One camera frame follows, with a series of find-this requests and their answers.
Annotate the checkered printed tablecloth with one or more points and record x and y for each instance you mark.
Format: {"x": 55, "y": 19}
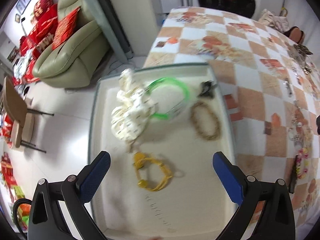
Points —
{"x": 250, "y": 62}

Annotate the leopard print scrunchie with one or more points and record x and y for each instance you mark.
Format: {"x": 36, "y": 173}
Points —
{"x": 301, "y": 50}

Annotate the green plastic bangle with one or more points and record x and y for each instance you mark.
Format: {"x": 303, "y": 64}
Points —
{"x": 185, "y": 90}

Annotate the yellow clothes hanger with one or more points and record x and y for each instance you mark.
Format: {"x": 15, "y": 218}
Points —
{"x": 283, "y": 11}

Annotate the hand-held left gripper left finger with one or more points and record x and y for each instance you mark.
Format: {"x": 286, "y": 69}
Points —
{"x": 96, "y": 177}

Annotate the pale green sofa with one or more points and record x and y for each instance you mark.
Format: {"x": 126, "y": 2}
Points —
{"x": 75, "y": 45}

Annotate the white tray with grey rim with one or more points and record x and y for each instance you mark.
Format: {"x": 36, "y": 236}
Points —
{"x": 195, "y": 160}

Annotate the small black claw clip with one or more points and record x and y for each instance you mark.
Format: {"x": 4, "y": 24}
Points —
{"x": 206, "y": 88}

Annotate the pile of pale clothes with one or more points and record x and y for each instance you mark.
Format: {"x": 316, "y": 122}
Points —
{"x": 272, "y": 20}

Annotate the red printed cushion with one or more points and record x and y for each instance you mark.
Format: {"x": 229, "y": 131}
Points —
{"x": 65, "y": 27}
{"x": 46, "y": 26}

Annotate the cream polka-dot scrunchie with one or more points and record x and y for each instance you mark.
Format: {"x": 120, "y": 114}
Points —
{"x": 130, "y": 115}

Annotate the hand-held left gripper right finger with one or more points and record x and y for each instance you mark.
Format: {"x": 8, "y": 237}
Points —
{"x": 227, "y": 178}

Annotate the long black hair clip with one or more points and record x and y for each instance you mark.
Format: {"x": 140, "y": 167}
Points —
{"x": 292, "y": 180}

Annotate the brown folding chair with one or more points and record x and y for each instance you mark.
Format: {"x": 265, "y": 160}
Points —
{"x": 15, "y": 112}

